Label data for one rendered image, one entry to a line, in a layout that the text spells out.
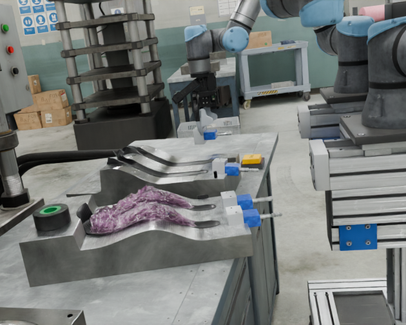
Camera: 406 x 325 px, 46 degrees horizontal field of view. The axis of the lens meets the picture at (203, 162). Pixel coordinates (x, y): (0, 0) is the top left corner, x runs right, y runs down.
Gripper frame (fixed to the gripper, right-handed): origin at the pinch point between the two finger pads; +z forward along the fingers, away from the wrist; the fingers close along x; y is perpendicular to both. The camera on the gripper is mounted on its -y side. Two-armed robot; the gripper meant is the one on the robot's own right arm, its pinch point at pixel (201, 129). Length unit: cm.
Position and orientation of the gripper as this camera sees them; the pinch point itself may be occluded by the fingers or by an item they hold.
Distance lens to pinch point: 168.5
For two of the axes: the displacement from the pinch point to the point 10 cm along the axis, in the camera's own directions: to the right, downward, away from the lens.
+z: 1.2, 9.5, 2.8
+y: 9.7, -0.5, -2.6
